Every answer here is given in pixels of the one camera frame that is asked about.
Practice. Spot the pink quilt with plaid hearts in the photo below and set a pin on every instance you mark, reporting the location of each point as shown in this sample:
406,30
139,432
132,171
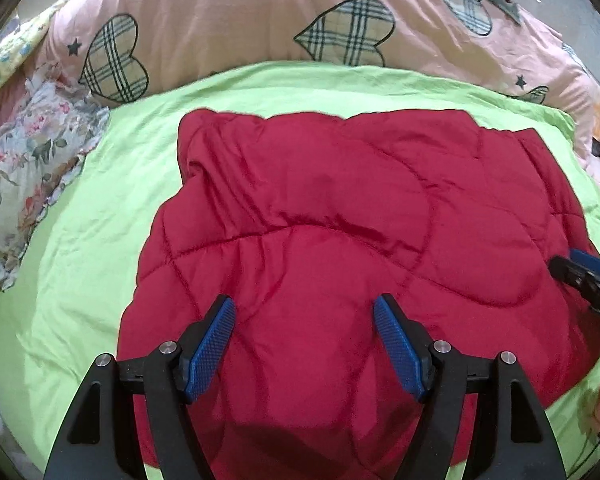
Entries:
220,10

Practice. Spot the green bed sheet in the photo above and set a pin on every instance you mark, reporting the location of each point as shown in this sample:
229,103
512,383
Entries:
80,260

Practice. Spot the floral ruffled pillow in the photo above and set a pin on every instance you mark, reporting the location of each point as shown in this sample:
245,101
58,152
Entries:
20,170

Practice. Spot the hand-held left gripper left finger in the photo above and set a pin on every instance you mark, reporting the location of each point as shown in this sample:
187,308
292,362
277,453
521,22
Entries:
210,350

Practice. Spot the yellow floral cloth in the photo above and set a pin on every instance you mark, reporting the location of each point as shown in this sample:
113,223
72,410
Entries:
5,60

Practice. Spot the red puffer jacket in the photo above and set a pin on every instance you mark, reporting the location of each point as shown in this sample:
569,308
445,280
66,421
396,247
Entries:
305,210

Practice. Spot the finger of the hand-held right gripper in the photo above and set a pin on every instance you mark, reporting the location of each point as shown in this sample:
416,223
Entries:
587,285
587,260

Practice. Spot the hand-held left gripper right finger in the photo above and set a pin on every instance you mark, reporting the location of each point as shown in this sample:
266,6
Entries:
400,350

